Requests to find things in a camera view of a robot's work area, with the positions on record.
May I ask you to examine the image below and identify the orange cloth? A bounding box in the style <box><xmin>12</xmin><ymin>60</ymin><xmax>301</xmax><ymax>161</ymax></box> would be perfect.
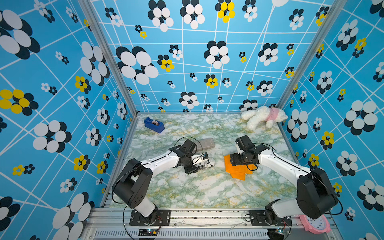
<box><xmin>224</xmin><ymin>155</ymin><xmax>258</xmax><ymax>181</ymax></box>

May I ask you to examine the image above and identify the newspaper print eyeglass case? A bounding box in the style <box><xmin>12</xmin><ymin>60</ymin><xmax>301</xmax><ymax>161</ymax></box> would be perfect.
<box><xmin>196</xmin><ymin>157</ymin><xmax>215</xmax><ymax>170</ymax></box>

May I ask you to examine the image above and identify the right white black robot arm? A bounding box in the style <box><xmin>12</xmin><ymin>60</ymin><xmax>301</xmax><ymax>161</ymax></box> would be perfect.
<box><xmin>230</xmin><ymin>135</ymin><xmax>341</xmax><ymax>226</ymax></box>

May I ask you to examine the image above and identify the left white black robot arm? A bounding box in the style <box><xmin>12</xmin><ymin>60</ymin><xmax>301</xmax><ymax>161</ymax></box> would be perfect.
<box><xmin>112</xmin><ymin>139</ymin><xmax>215</xmax><ymax>224</ymax></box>

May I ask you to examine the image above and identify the blue tape dispenser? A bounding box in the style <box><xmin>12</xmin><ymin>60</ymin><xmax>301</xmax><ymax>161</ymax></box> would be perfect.
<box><xmin>144</xmin><ymin>117</ymin><xmax>165</xmax><ymax>134</ymax></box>

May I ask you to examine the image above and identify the white plush toy pink shirt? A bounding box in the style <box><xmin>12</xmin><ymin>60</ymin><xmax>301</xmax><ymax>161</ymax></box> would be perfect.
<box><xmin>241</xmin><ymin>106</ymin><xmax>288</xmax><ymax>131</ymax></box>

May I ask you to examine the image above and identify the right circuit board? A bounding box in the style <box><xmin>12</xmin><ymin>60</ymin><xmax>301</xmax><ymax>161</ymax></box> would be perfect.
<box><xmin>268</xmin><ymin>229</ymin><xmax>285</xmax><ymax>240</ymax></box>

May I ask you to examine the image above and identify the circuit board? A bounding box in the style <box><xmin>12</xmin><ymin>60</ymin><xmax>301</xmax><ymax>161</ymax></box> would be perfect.
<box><xmin>139</xmin><ymin>229</ymin><xmax>160</xmax><ymax>237</ymax></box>
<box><xmin>268</xmin><ymin>229</ymin><xmax>285</xmax><ymax>240</ymax></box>

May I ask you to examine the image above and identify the left circuit board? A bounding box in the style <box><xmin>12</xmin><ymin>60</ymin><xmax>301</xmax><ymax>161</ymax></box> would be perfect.
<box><xmin>139</xmin><ymin>229</ymin><xmax>160</xmax><ymax>237</ymax></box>

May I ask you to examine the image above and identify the pink alarm clock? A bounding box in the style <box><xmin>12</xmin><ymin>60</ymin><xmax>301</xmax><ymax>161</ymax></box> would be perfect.
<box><xmin>299</xmin><ymin>215</ymin><xmax>331</xmax><ymax>235</ymax></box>

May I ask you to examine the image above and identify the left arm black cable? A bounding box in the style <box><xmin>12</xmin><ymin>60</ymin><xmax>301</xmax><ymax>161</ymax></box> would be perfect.
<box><xmin>172</xmin><ymin>136</ymin><xmax>205</xmax><ymax>155</ymax></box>

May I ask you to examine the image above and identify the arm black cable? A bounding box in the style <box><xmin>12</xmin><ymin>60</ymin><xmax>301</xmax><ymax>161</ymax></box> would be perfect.
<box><xmin>245</xmin><ymin>142</ymin><xmax>344</xmax><ymax>216</ymax></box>
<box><xmin>172</xmin><ymin>136</ymin><xmax>205</xmax><ymax>155</ymax></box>

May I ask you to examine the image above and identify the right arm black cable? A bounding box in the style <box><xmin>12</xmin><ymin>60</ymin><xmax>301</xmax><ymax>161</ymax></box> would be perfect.
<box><xmin>245</xmin><ymin>142</ymin><xmax>344</xmax><ymax>216</ymax></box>

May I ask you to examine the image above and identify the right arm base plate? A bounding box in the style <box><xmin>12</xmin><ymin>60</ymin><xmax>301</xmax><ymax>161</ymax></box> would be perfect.
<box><xmin>249</xmin><ymin>210</ymin><xmax>292</xmax><ymax>227</ymax></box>

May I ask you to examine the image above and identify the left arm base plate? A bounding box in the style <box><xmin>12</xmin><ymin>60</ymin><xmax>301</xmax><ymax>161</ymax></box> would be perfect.
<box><xmin>129</xmin><ymin>209</ymin><xmax>171</xmax><ymax>226</ymax></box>

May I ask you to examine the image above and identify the aluminium front rail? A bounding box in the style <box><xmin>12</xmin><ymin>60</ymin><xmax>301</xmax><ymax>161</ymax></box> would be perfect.
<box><xmin>81</xmin><ymin>208</ymin><xmax>343</xmax><ymax>240</ymax></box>

